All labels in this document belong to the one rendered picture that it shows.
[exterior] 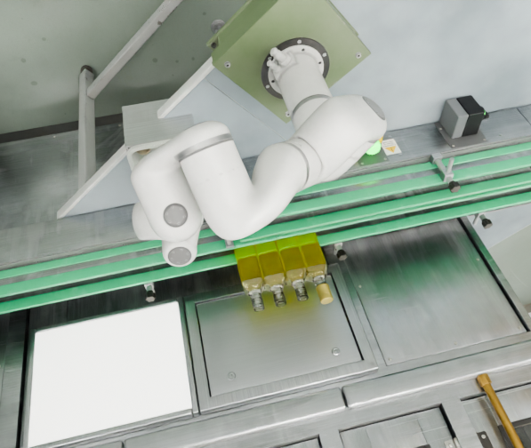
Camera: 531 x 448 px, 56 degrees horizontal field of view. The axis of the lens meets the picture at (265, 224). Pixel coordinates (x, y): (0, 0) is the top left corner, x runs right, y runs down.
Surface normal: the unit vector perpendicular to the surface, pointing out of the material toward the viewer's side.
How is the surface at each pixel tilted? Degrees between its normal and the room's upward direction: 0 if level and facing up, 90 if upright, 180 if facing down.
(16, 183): 90
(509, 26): 0
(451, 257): 90
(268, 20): 1
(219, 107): 0
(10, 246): 90
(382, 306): 91
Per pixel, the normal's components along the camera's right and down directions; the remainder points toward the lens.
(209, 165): -0.02, 0.08
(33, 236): -0.04, -0.62
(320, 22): 0.22, 0.76
